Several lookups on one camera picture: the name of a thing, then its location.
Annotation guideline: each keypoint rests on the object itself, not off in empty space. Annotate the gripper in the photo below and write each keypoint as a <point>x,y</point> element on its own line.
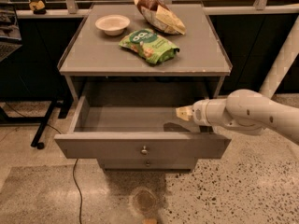
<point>198,112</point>

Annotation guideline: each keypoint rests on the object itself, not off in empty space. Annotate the grey top drawer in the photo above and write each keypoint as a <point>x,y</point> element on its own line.
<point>118,121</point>

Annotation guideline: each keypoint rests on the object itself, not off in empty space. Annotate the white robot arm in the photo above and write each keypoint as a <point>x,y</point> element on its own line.
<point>262,49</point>

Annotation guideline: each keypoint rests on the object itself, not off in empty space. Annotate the grey drawer cabinet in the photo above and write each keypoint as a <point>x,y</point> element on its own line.
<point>96,57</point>

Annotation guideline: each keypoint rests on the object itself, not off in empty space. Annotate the green snack bag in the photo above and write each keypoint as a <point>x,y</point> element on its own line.
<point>150,46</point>

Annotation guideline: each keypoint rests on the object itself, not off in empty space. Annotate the round floor cover plate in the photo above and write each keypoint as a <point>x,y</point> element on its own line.
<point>144,201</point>

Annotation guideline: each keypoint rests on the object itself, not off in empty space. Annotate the brown and white chip bag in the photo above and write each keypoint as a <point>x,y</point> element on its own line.
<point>156,13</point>

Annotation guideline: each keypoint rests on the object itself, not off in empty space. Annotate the white bowl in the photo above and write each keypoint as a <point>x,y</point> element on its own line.
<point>112,24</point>

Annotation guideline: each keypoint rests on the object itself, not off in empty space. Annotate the small yellow black object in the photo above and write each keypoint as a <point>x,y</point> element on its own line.
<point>37,6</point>

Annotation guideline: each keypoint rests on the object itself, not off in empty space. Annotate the laptop computer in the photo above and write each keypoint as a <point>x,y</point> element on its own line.
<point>10,35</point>

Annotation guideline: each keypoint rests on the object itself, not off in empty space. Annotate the black desk leg frame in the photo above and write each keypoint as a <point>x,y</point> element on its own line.
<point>42,121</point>

